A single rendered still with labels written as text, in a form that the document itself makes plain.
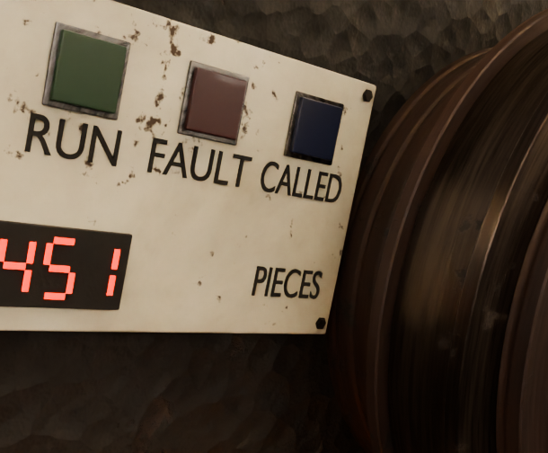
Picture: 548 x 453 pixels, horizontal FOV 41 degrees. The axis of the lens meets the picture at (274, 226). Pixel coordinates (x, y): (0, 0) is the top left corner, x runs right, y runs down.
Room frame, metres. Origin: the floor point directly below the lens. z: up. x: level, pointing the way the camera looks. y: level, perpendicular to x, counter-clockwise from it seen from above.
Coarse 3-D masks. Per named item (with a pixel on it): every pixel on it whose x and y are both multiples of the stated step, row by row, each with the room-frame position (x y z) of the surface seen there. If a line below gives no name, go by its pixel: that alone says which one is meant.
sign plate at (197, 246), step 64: (0, 0) 0.35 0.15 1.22; (64, 0) 0.37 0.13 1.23; (0, 64) 0.36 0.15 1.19; (128, 64) 0.40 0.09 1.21; (192, 64) 0.42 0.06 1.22; (256, 64) 0.45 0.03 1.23; (0, 128) 0.36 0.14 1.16; (64, 128) 0.38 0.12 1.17; (128, 128) 0.40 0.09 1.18; (256, 128) 0.46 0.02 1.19; (0, 192) 0.36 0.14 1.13; (64, 192) 0.38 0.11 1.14; (128, 192) 0.41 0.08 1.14; (192, 192) 0.43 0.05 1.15; (256, 192) 0.46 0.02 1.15; (320, 192) 0.50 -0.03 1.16; (64, 256) 0.39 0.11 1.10; (128, 256) 0.41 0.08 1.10; (192, 256) 0.44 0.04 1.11; (256, 256) 0.47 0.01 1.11; (320, 256) 0.50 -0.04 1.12; (0, 320) 0.37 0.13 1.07; (64, 320) 0.39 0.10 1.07; (128, 320) 0.42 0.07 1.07; (192, 320) 0.44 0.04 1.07; (256, 320) 0.48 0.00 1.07; (320, 320) 0.51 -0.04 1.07
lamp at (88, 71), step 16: (64, 32) 0.37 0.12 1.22; (64, 48) 0.37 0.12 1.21; (80, 48) 0.38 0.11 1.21; (96, 48) 0.38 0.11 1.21; (112, 48) 0.39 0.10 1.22; (64, 64) 0.37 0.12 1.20; (80, 64) 0.38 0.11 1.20; (96, 64) 0.38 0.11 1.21; (112, 64) 0.39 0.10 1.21; (64, 80) 0.37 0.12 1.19; (80, 80) 0.38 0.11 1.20; (96, 80) 0.38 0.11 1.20; (112, 80) 0.39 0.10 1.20; (64, 96) 0.37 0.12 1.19; (80, 96) 0.38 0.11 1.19; (96, 96) 0.38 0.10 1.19; (112, 96) 0.39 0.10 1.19; (112, 112) 0.39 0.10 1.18
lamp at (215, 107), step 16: (192, 80) 0.42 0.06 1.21; (208, 80) 0.43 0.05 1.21; (224, 80) 0.43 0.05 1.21; (240, 80) 0.44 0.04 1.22; (192, 96) 0.42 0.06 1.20; (208, 96) 0.43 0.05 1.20; (224, 96) 0.43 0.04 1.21; (240, 96) 0.44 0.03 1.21; (192, 112) 0.42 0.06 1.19; (208, 112) 0.43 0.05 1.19; (224, 112) 0.44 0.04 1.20; (240, 112) 0.44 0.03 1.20; (192, 128) 0.42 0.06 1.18; (208, 128) 0.43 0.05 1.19; (224, 128) 0.44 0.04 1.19
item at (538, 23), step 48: (432, 96) 0.55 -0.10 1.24; (384, 144) 0.55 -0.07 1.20; (432, 144) 0.46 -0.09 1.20; (384, 192) 0.52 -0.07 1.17; (384, 240) 0.51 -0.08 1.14; (336, 288) 0.53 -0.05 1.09; (384, 288) 0.45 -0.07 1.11; (336, 336) 0.54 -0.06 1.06; (384, 336) 0.45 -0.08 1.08; (336, 384) 0.55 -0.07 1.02; (384, 384) 0.46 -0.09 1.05; (384, 432) 0.47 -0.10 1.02
